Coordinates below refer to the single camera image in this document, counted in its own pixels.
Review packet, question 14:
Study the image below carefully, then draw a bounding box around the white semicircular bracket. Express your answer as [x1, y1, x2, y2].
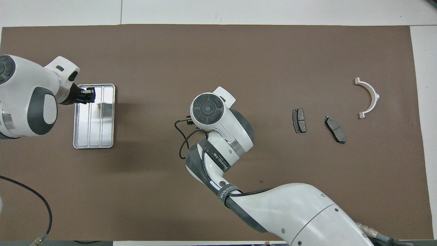
[354, 77, 380, 119]

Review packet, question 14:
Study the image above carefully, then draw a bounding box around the rectangular dark brake pad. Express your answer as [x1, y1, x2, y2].
[292, 108, 307, 134]

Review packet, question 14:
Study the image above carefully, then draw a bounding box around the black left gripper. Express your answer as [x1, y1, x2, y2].
[61, 83, 96, 106]

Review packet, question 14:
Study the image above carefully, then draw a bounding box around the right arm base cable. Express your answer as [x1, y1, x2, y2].
[355, 221, 413, 246]

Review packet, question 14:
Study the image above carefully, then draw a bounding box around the curved dark brake pad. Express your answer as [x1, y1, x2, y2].
[324, 115, 346, 145]

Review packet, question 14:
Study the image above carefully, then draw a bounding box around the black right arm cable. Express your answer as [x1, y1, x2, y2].
[174, 115, 273, 205]

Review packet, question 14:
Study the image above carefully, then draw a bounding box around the brown table mat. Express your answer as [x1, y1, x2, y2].
[0, 24, 431, 242]

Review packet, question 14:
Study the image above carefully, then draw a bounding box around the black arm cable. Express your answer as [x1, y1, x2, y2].
[0, 175, 53, 246]
[174, 115, 273, 205]

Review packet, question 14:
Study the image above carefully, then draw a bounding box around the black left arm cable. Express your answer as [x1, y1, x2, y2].
[0, 175, 53, 246]

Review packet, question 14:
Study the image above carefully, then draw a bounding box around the silver metal tray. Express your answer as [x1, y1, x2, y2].
[73, 84, 116, 149]

